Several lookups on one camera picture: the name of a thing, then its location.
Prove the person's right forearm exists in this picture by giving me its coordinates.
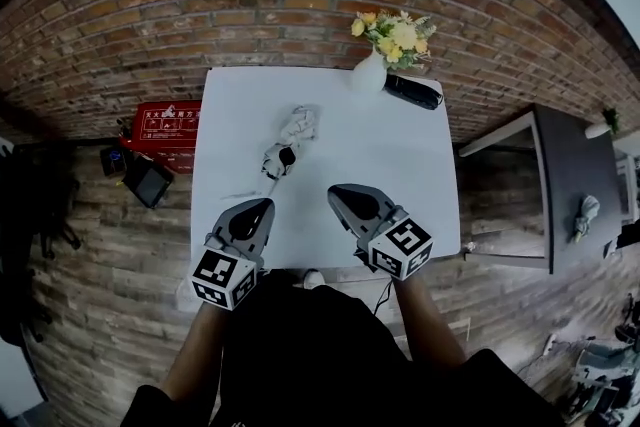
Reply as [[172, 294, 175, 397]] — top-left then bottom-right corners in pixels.
[[392, 277, 469, 369]]

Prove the yellow flower bouquet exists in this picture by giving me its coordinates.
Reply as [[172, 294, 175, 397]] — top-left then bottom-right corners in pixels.
[[350, 9, 438, 71]]

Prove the dark grey side table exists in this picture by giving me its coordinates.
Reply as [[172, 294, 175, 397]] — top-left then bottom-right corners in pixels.
[[457, 102, 626, 275]]

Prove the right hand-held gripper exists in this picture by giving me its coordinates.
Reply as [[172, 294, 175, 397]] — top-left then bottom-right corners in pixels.
[[327, 183, 435, 282]]

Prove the white table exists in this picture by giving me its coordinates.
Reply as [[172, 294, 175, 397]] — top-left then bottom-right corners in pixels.
[[189, 66, 462, 272]]

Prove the red fire extinguisher box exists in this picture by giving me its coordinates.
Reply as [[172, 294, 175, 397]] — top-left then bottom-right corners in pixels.
[[130, 99, 202, 176]]

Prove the person's black clothing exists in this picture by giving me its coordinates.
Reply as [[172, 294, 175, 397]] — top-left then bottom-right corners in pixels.
[[119, 267, 566, 427]]

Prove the red fire extinguisher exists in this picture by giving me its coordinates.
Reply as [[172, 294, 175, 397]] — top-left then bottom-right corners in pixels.
[[115, 117, 146, 154]]

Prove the person's left forearm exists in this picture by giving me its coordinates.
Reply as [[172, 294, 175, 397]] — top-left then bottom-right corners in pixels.
[[159, 302, 234, 404]]

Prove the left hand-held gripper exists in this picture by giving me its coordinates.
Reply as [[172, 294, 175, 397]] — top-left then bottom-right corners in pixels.
[[191, 197, 276, 312]]

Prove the small dark box blue sign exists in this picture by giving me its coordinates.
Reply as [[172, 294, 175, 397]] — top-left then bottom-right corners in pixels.
[[98, 145, 132, 179]]

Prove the black screen box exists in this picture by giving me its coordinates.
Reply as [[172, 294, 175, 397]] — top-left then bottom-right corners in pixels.
[[122, 154, 175, 210]]

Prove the grey white umbrella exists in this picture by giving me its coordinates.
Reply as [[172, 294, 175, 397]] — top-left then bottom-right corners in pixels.
[[221, 103, 324, 201]]

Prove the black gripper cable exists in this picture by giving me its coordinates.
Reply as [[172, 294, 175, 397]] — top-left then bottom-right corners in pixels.
[[373, 278, 395, 316]]

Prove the small white vase green plant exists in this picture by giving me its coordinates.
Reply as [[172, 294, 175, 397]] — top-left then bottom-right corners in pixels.
[[584, 107, 621, 140]]

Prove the black office chair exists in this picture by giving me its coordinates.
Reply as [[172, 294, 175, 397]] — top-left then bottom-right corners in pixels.
[[0, 139, 82, 346]]

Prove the white cabinet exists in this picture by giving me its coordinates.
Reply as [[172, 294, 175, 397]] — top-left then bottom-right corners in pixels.
[[612, 134, 640, 226]]

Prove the black case on table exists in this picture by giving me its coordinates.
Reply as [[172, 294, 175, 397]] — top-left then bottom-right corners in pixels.
[[383, 74, 445, 111]]

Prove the pile of grey equipment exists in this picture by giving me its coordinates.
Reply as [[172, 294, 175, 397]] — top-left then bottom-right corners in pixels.
[[542, 292, 640, 424]]

